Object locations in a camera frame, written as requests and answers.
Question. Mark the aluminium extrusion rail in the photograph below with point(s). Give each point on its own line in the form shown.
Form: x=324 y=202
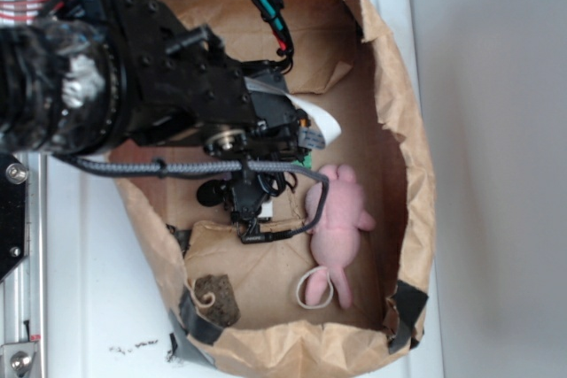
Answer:
x=23 y=299

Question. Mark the pink plush bunny toy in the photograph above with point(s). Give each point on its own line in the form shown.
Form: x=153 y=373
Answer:
x=336 y=240

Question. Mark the green rectangular block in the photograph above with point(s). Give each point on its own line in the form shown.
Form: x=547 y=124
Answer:
x=306 y=162

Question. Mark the metal corner bracket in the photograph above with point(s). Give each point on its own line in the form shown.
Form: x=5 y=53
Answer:
x=18 y=359

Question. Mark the black tape piece left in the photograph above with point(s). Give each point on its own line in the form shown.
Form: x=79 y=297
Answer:
x=190 y=328

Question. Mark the black tape piece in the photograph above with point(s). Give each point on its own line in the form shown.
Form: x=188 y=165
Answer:
x=410 y=303
x=190 y=328

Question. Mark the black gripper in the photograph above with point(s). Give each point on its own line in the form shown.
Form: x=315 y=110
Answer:
x=201 y=97

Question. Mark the black tape piece right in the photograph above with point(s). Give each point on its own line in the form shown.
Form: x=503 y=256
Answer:
x=410 y=303

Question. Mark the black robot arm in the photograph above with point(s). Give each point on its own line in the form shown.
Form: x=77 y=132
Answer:
x=104 y=72

